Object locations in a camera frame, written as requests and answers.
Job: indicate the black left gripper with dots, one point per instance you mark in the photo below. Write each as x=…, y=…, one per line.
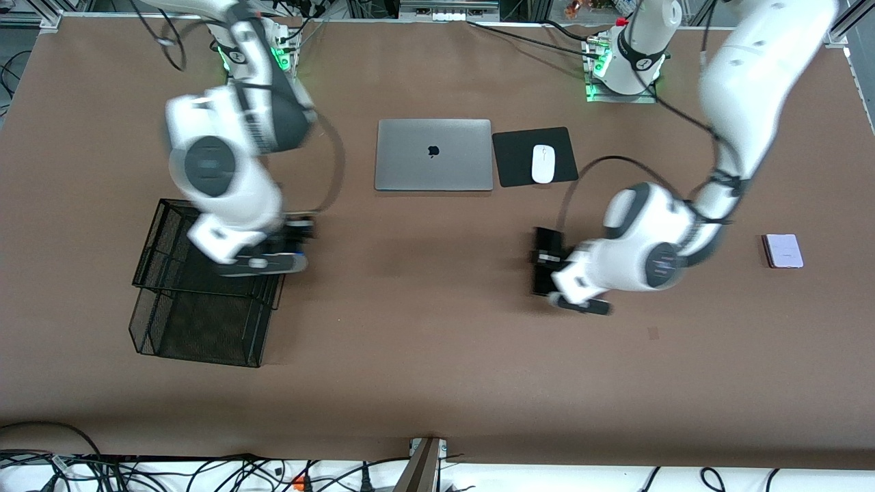
x=547, y=260

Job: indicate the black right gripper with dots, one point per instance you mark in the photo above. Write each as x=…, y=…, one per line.
x=299, y=228

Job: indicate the long black smartphone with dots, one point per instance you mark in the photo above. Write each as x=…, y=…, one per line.
x=547, y=239

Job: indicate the pale pink flip phone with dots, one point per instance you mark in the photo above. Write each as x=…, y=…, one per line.
x=785, y=250

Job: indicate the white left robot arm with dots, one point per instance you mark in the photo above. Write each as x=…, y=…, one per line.
x=752, y=75

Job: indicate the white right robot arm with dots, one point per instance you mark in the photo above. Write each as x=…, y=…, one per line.
x=225, y=178

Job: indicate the white computer mouse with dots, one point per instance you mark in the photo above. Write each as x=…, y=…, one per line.
x=543, y=164

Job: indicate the black mouse pad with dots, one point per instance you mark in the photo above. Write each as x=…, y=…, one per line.
x=513, y=157

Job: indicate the black two-tier mesh tray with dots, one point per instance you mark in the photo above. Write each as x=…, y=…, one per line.
x=205, y=328

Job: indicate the silver closed laptop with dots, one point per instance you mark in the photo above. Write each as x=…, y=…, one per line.
x=410, y=164

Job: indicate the white power strip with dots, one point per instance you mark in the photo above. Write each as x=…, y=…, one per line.
x=454, y=14

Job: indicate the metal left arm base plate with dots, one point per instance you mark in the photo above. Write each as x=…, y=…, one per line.
x=649, y=99

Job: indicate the grey metal camera mount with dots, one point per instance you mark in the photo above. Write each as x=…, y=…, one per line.
x=420, y=471

